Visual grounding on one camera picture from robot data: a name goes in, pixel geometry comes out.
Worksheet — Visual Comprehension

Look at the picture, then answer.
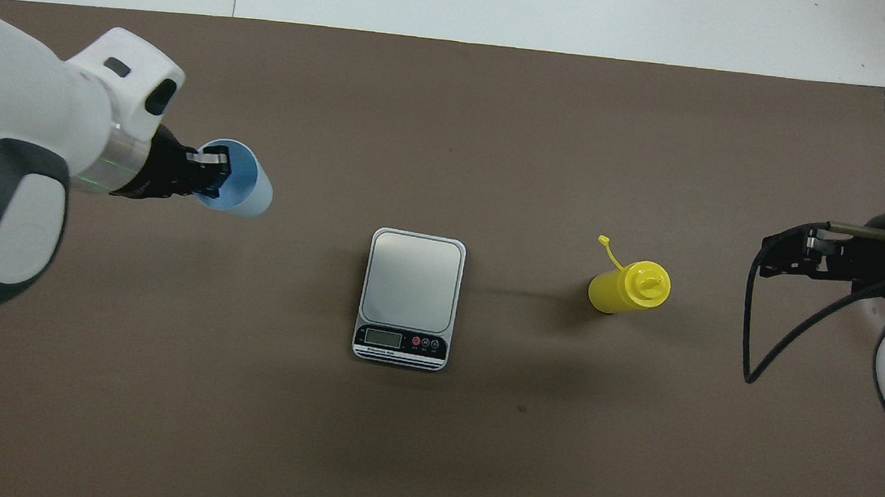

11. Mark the brown paper table mat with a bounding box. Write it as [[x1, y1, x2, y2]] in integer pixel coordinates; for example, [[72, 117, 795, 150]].
[[0, 0, 885, 497]]

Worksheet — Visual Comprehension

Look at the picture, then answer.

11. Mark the light blue plastic cup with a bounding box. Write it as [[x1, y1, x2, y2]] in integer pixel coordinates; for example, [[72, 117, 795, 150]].
[[194, 136, 278, 219]]

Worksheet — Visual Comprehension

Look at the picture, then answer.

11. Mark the yellow squeeze seasoning bottle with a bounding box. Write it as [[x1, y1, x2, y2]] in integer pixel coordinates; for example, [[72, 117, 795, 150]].
[[586, 233, 676, 319]]

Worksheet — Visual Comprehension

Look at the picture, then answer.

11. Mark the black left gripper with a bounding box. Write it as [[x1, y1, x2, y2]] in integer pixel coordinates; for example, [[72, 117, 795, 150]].
[[111, 122, 234, 207]]

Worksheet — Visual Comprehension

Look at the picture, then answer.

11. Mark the silver digital kitchen scale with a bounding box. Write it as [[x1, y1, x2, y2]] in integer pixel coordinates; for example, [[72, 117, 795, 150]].
[[350, 225, 468, 374]]

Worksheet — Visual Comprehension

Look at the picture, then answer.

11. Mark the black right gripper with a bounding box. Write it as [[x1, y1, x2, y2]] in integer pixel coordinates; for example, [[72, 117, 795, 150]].
[[757, 198, 885, 304]]

